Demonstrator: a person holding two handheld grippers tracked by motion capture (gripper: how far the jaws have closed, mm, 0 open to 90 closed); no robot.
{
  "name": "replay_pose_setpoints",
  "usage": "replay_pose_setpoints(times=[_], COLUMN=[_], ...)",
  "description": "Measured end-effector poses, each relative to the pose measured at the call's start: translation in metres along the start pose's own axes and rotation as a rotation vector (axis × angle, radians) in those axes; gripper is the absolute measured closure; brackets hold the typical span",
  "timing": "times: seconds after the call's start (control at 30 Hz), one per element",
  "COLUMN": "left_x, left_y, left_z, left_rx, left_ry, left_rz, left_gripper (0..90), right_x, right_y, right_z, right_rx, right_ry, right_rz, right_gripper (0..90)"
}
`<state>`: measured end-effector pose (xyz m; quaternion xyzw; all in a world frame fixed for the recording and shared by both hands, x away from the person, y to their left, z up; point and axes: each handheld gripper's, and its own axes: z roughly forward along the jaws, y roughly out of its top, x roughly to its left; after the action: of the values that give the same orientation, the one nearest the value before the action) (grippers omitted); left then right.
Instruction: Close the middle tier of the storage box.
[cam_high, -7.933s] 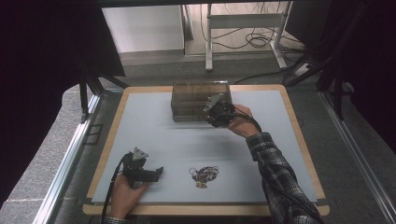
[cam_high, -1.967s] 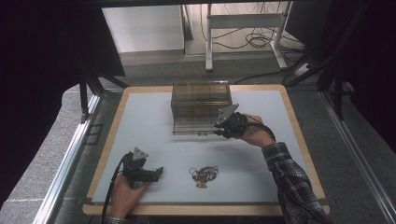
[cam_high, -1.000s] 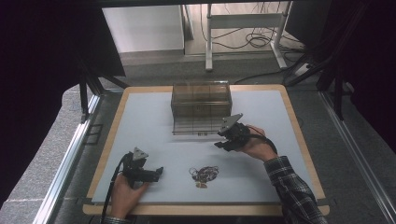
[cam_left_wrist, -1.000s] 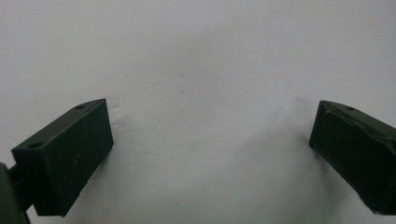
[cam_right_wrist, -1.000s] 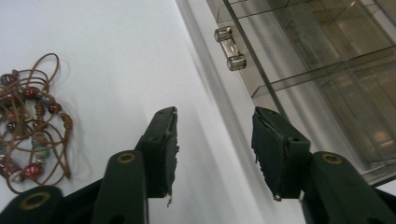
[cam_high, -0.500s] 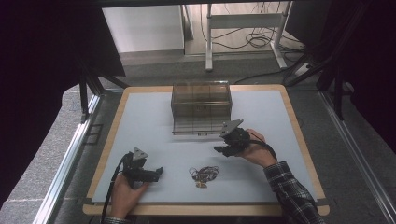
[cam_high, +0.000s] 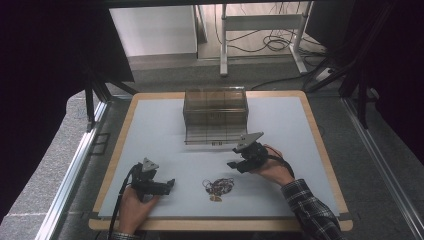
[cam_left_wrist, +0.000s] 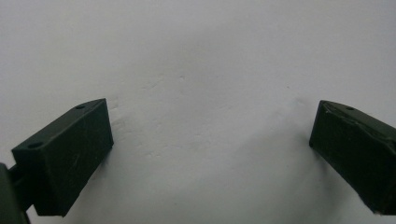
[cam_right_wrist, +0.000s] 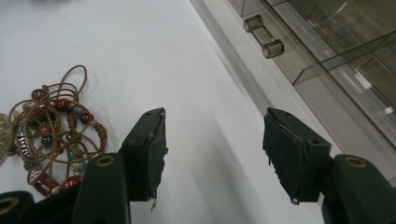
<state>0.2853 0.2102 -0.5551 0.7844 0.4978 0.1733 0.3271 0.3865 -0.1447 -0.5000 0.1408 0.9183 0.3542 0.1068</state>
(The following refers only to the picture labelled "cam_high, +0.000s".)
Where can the person's right hand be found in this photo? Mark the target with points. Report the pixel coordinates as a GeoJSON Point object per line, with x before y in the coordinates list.
{"type": "Point", "coordinates": [278, 171]}

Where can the aluminium frame rail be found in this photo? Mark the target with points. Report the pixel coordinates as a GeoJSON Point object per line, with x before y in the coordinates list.
{"type": "Point", "coordinates": [383, 166]}
{"type": "Point", "coordinates": [71, 166]}

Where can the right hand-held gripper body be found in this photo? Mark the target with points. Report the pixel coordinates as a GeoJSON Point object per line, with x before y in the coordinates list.
{"type": "Point", "coordinates": [253, 155]}

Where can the grey table mat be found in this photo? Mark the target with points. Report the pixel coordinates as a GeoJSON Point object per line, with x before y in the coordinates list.
{"type": "Point", "coordinates": [186, 160]}

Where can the person's left hand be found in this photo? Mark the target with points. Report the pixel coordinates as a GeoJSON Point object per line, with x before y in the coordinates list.
{"type": "Point", "coordinates": [133, 211]}

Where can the white cabinet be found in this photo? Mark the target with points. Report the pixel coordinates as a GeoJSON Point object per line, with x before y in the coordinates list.
{"type": "Point", "coordinates": [153, 30]}

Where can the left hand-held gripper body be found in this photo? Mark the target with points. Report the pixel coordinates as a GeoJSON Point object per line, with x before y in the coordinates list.
{"type": "Point", "coordinates": [145, 185]}

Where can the white power strip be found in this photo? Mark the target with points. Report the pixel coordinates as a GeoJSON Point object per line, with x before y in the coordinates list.
{"type": "Point", "coordinates": [324, 74]}

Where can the jewelry pile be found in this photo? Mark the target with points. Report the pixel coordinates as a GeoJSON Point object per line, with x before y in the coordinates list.
{"type": "Point", "coordinates": [218, 187]}

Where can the clear brown drawer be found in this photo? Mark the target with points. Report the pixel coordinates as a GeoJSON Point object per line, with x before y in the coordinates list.
{"type": "Point", "coordinates": [206, 135]}

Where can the white metal table frame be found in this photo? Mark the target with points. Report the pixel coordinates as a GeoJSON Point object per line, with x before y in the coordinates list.
{"type": "Point", "coordinates": [260, 22]}

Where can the black curtain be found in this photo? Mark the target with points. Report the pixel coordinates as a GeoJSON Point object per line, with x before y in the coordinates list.
{"type": "Point", "coordinates": [40, 83]}
{"type": "Point", "coordinates": [403, 83]}

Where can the clear brown drawer box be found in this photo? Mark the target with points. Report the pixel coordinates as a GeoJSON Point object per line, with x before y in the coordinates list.
{"type": "Point", "coordinates": [215, 103]}

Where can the black metal stand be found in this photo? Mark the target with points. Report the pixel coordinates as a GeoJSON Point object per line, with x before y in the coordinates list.
{"type": "Point", "coordinates": [89, 103]}
{"type": "Point", "coordinates": [361, 100]}

